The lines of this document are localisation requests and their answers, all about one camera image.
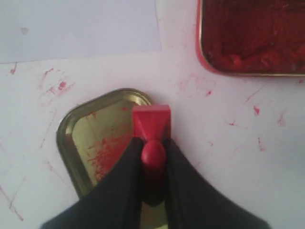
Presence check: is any gold tin lid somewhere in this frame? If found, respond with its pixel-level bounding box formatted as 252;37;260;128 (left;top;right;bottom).
56;88;167;229

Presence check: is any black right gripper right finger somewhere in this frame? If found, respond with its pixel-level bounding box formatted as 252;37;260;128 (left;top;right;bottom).
163;139;270;229

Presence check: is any white paper sheet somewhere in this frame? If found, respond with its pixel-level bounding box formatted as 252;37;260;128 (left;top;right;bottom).
0;0;162;63

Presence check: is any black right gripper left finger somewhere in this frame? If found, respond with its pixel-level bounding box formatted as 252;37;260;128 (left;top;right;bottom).
41;138;143;229

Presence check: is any red ink pad tin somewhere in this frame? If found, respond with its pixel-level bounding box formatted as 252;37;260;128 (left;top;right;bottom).
195;0;305;77

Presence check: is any red plastic stamp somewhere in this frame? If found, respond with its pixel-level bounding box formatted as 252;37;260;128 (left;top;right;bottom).
132;104;171;207

